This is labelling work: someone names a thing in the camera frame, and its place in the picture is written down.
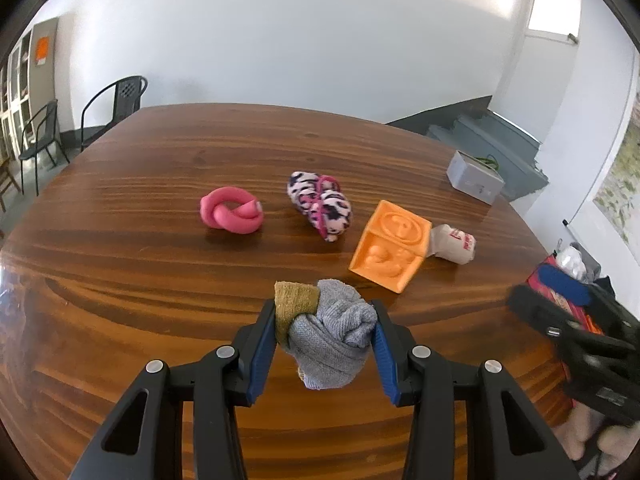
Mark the black metal chair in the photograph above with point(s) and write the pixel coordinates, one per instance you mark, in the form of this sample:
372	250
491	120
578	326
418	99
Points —
39	134
127	94

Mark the pink knotted foam tube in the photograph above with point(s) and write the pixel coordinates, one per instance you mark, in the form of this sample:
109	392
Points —
231	209

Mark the orange notice on door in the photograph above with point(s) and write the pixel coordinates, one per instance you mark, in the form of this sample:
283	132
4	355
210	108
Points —
41	51

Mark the green paper gift bag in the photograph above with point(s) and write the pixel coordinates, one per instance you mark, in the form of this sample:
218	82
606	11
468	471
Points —
489	162

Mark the grey and mustard sock roll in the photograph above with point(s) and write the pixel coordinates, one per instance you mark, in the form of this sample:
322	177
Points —
327	328

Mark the white red-print tissue pack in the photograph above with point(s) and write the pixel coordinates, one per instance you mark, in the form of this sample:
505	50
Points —
451	244

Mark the hanging landscape scroll painting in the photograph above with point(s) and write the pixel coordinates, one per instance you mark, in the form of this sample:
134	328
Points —
607	219

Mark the grey tissue box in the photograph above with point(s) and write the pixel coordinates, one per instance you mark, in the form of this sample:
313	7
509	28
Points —
474	178

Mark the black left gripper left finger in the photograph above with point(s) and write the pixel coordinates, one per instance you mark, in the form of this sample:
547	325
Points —
142	436

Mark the pink leopard plush scrunchie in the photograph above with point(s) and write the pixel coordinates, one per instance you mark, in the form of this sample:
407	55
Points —
320	200

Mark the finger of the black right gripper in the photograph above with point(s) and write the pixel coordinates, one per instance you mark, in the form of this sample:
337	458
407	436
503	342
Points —
572	290

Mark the concrete staircase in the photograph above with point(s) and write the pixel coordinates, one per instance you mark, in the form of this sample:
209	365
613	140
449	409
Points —
494	138

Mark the white plastic bag ball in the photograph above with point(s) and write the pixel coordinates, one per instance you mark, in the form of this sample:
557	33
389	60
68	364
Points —
569	260

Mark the pink storage box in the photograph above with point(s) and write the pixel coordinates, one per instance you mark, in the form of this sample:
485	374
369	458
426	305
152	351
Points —
580	313

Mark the orange embossed toy cube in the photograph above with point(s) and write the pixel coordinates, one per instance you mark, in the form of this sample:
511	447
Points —
392	247

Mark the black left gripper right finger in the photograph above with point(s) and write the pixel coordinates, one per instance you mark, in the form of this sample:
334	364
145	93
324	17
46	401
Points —
506	436

